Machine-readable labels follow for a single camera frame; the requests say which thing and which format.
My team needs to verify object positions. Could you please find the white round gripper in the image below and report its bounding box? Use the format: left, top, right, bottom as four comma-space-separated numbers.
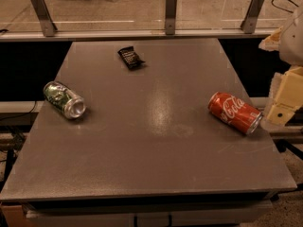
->
258, 7, 303, 131

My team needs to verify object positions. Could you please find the red Coca-Cola can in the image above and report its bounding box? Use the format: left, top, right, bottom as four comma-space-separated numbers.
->
208, 92, 262, 135

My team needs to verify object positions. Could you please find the green soda can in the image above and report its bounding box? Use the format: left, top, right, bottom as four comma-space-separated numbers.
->
44, 81, 86, 119

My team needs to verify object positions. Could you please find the black snack bag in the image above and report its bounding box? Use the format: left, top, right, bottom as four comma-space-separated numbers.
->
118, 46, 144, 69

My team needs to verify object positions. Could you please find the right metal bracket post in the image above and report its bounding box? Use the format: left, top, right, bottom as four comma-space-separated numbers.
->
241, 0, 265, 34

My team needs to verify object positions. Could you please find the metal bracket post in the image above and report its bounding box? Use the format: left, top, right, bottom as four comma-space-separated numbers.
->
241, 0, 265, 34
30, 0, 57, 37
165, 0, 177, 35

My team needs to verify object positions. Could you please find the metal rail bar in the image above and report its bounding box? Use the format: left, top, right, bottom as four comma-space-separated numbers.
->
0, 28, 275, 43

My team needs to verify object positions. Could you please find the middle metal bracket post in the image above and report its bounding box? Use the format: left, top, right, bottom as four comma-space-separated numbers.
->
165, 0, 177, 35

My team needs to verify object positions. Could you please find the left metal bracket post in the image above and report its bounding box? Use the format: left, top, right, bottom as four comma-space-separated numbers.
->
30, 0, 57, 37

